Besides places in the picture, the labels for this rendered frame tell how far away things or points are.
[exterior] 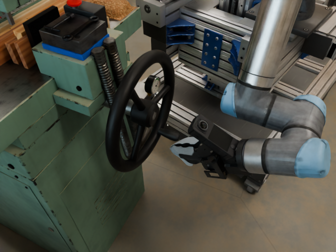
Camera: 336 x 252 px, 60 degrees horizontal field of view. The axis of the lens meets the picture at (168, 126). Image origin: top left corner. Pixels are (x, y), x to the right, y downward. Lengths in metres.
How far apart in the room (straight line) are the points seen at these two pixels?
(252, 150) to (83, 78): 0.37
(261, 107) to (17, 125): 0.50
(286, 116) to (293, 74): 1.29
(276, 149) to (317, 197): 1.05
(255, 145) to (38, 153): 0.47
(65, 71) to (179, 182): 1.02
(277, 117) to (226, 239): 0.85
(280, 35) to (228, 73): 0.69
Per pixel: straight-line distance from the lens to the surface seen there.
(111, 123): 0.55
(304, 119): 0.65
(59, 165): 0.79
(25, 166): 0.70
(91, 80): 0.61
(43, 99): 0.67
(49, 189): 0.80
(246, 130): 1.50
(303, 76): 1.95
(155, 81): 0.97
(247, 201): 1.51
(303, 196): 1.62
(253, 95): 0.65
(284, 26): 0.64
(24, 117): 0.64
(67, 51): 0.61
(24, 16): 0.83
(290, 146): 0.60
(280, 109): 0.66
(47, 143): 0.72
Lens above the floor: 1.28
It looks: 47 degrees down
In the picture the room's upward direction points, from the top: straight up
